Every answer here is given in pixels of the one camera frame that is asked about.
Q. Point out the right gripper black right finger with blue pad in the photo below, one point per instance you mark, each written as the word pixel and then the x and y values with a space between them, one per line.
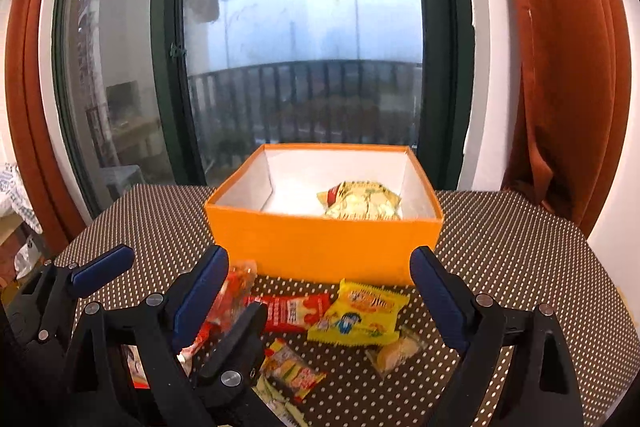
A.
pixel 541 387

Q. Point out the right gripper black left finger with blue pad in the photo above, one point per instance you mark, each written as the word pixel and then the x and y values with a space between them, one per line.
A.
pixel 122 367

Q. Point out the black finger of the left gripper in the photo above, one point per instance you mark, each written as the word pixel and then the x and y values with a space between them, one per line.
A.
pixel 37 325
pixel 225 382

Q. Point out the red spicy strip snack bag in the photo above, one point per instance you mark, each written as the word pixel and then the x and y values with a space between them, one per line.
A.
pixel 226 308

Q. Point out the yellow crispy noodle snack bag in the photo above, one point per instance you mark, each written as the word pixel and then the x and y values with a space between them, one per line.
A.
pixel 361 315

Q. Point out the yellow honey butter chip bag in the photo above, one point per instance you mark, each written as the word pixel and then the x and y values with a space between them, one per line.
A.
pixel 360 200

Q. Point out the cartoon printed snack packet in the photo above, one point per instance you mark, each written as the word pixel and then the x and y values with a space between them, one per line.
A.
pixel 285 410

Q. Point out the small yellow red candy packet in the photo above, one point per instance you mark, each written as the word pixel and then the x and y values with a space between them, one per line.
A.
pixel 288 368

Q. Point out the red white snack packet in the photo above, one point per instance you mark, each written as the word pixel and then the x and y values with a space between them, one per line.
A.
pixel 292 314

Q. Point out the rust orange left curtain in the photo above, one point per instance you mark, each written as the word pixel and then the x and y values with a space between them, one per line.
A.
pixel 57 214

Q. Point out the rust orange curtain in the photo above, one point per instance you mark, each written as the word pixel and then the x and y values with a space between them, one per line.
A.
pixel 573 105
pixel 57 214

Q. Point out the brown polka dot tablecloth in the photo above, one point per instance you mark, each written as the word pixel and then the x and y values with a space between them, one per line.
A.
pixel 497 242

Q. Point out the small clear wrapped pastry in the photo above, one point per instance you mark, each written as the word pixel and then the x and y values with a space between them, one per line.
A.
pixel 385 359

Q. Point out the orange open cardboard box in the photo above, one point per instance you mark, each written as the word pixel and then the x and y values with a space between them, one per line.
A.
pixel 268 211

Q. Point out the dark balcony railing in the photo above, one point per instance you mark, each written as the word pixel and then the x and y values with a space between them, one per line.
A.
pixel 322 101

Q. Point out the rust orange right curtain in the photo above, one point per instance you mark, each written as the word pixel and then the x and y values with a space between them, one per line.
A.
pixel 573 105

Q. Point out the dark green window frame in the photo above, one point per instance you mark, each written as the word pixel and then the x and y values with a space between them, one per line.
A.
pixel 122 69

